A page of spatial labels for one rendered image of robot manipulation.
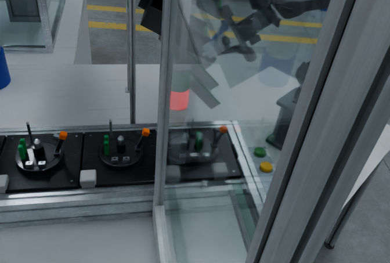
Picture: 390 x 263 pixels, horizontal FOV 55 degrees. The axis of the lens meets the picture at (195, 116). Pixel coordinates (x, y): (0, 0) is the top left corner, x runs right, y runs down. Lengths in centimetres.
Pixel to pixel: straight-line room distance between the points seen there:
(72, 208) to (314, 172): 102
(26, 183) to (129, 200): 30
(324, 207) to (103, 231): 102
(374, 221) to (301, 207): 246
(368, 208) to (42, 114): 203
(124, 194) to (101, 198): 7
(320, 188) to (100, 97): 152
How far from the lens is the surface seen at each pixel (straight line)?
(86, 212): 119
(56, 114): 161
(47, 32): 197
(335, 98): 16
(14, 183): 121
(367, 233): 258
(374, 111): 18
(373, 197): 281
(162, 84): 83
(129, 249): 115
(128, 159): 118
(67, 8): 251
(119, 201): 115
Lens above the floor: 184
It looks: 38 degrees down
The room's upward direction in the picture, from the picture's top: 7 degrees clockwise
